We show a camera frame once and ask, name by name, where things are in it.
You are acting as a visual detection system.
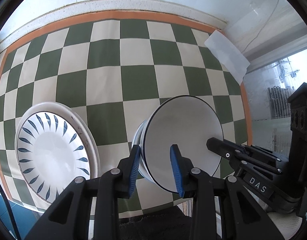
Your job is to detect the black cable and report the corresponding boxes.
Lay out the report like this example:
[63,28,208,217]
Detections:
[0,179,22,240]

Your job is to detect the white plate blue leaves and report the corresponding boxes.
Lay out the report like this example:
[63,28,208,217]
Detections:
[15,112,92,203]

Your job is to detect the large white floral plate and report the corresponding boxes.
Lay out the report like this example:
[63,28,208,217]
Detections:
[15,102,100,204]

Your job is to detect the green checkered table mat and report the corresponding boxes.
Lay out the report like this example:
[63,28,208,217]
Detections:
[0,11,251,211]

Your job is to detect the white paper towel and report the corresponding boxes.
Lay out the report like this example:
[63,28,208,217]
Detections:
[204,30,250,85]

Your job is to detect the white bowl dark rim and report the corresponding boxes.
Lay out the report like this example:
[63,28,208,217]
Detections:
[140,95,223,193]

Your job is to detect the white bowl purple flowers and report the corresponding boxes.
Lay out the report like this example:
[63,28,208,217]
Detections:
[131,119,154,183]

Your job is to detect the white charger cable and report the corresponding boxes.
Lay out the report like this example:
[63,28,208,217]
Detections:
[243,0,280,53]

